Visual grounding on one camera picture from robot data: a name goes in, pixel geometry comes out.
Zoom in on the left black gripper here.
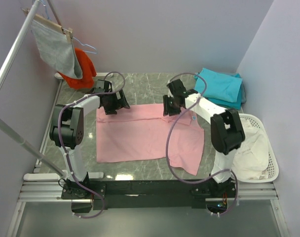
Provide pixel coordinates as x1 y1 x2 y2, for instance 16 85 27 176
104 89 130 115

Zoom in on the pink t shirt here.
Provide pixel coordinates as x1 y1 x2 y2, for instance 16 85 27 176
96 104 204 175

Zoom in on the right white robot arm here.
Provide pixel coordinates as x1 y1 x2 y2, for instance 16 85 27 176
163 79 245 197

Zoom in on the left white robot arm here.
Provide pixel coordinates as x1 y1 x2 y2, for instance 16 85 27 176
49 79 130 198

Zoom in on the folded teal t shirt stack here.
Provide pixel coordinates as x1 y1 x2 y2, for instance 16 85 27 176
194 68 246 110

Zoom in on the orange hanging garment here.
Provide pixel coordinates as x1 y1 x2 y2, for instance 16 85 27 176
58 48 97 90

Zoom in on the grey hanging cloth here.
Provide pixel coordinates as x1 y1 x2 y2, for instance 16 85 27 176
30 19 83 80

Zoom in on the wooden clip hanger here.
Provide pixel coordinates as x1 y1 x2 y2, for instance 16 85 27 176
31 14 73 46

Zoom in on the black base beam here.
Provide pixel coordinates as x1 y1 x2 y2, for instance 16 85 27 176
61 179 236 213

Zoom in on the white garment in basket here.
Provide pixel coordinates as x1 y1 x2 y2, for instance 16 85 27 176
232 118 269 181

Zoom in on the white laundry basket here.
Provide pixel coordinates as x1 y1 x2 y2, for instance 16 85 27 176
232 114 279 183

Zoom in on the metal clothes rack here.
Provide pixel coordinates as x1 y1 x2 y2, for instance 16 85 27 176
0 0 113 183

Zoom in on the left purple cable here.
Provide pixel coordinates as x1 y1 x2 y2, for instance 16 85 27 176
59 71 126 220

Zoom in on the blue wire hanger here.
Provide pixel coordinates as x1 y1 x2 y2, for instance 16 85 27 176
41 0 98 54

